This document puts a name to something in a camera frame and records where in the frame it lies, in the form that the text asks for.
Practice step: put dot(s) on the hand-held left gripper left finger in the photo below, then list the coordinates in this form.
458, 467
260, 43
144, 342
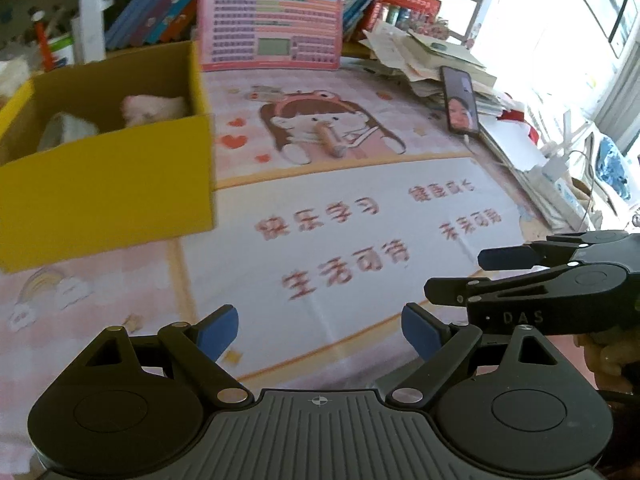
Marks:
217, 332

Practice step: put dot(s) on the red box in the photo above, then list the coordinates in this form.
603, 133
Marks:
405, 2

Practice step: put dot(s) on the white green cup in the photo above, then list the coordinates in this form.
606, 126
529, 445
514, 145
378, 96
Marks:
62, 50

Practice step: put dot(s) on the pink learning board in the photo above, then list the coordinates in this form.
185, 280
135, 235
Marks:
270, 20

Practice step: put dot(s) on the blue books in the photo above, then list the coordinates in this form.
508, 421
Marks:
357, 7

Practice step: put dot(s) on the white packet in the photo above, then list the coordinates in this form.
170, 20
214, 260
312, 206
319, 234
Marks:
67, 132

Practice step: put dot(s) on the person's right hand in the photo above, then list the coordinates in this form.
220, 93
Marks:
612, 360

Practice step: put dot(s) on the white charger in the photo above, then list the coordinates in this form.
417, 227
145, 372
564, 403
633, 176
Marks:
555, 160

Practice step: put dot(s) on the stack of papers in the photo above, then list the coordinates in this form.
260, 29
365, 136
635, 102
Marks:
425, 55

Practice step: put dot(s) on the pink printed desk mat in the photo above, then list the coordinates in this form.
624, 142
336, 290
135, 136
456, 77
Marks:
350, 200

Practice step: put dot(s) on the pink plush toy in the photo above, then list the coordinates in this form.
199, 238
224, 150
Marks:
150, 110

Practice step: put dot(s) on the white desk shelf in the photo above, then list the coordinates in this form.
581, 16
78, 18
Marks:
90, 10

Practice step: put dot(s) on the blue patterned cushion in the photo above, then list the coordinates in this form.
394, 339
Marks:
617, 165

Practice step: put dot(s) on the yellow cardboard box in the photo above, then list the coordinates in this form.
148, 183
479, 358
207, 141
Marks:
100, 195

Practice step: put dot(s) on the grey curtain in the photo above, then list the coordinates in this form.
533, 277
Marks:
625, 75

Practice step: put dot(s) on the red marker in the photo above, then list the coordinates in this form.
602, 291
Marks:
42, 42

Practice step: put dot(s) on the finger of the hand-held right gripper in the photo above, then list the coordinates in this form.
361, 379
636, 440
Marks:
505, 258
445, 291

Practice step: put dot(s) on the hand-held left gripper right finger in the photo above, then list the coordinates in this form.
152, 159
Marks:
420, 332

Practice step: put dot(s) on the black smartphone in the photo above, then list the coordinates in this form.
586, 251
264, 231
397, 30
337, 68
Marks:
461, 102

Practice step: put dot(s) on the white folder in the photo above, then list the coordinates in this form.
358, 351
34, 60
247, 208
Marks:
515, 152

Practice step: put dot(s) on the red white cloth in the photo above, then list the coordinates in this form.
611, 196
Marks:
520, 120

